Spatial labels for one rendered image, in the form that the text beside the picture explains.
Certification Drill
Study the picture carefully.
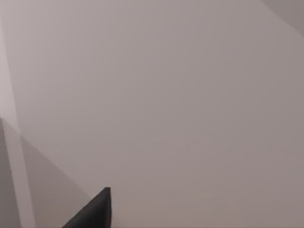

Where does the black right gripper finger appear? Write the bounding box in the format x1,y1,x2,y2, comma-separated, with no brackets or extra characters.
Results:
61,187,112,228

